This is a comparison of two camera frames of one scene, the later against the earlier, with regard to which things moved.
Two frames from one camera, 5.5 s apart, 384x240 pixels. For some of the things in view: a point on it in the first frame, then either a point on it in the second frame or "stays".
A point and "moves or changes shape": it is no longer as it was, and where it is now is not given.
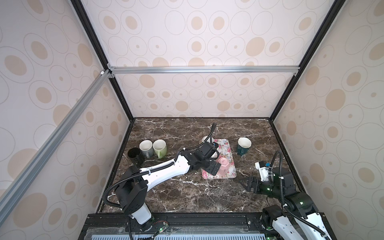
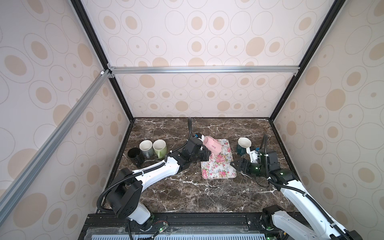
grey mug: x=146 y=148 stays
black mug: x=135 y=155 stays
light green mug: x=160 y=148 stays
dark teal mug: x=243 y=144 stays
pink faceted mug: x=224 y=169 moves or changes shape
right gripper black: x=251 y=184 to x=240 y=166
